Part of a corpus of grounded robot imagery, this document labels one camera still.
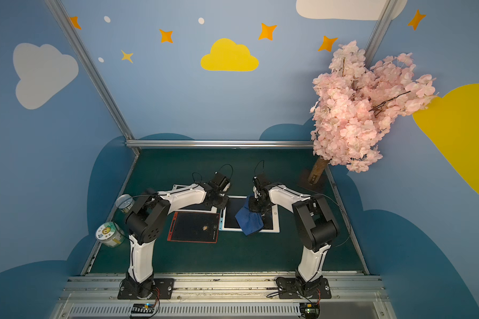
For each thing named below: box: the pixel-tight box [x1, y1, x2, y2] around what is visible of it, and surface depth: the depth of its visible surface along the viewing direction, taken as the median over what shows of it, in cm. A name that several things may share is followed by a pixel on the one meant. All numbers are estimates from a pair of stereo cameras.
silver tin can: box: [115, 194, 135, 213], surface depth 95 cm
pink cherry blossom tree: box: [308, 40, 438, 186], surface depth 64 cm
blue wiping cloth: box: [234, 194, 265, 236], surface depth 92 cm
